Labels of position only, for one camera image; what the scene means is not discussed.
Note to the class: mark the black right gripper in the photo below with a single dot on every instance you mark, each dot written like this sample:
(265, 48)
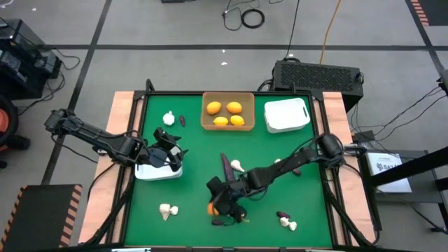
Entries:
(227, 196)

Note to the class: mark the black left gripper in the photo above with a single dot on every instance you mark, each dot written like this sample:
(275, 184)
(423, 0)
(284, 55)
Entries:
(166, 143)

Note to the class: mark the orange citrus fruit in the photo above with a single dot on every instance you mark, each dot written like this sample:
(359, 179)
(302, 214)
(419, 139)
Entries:
(211, 209)
(234, 108)
(213, 108)

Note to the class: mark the small dark purple eggplant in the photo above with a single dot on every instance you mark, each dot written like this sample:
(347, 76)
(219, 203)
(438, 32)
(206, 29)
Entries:
(283, 215)
(217, 222)
(182, 120)

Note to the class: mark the white garlic bulb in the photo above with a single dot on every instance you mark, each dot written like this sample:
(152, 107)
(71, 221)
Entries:
(293, 226)
(236, 164)
(164, 209)
(174, 210)
(283, 222)
(277, 161)
(168, 119)

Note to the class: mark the long purple eggplant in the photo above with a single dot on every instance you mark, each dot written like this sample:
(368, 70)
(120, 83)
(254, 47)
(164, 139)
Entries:
(227, 168)

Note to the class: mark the small brownish eggplant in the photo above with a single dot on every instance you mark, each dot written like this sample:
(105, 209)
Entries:
(297, 172)

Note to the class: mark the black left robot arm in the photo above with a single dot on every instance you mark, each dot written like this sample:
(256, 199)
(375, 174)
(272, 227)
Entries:
(98, 138)

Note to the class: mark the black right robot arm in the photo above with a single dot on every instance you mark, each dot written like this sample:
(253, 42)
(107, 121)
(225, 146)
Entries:
(280, 169)

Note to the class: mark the white plastic basket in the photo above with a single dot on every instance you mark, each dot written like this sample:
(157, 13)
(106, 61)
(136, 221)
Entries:
(285, 115)
(157, 174)

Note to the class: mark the tan translucent plastic basket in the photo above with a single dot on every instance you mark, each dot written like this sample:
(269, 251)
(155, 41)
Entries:
(248, 112)

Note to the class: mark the silver aluminium profile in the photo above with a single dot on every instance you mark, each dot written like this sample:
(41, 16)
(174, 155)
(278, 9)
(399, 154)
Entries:
(99, 151)

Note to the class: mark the light wooden side board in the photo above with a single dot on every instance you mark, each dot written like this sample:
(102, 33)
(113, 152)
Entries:
(101, 196)
(350, 217)

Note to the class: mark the black perforated computer case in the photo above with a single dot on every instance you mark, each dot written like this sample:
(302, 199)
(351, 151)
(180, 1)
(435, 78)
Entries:
(315, 77)

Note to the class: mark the black hazard-striped floor mat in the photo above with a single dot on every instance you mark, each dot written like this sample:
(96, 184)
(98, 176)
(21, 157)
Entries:
(35, 217)
(437, 10)

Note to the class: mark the orange black machine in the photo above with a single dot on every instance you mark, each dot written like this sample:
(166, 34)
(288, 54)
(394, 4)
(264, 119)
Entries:
(5, 122)

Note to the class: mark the white printed sheet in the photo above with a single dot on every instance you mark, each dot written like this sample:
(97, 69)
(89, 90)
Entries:
(388, 175)

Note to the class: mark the black equipment rack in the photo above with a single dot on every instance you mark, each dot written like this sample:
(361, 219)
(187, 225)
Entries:
(21, 63)

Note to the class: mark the black metal stand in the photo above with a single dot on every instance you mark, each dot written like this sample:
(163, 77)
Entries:
(423, 196)

